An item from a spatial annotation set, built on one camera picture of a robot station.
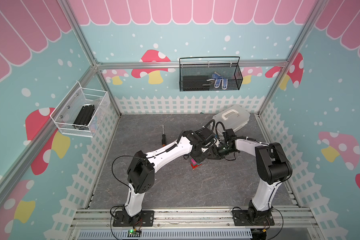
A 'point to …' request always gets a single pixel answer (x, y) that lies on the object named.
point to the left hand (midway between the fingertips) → (196, 158)
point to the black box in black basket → (195, 83)
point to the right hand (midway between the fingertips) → (206, 156)
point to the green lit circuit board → (132, 233)
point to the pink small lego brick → (193, 161)
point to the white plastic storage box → (233, 117)
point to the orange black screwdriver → (163, 140)
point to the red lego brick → (194, 167)
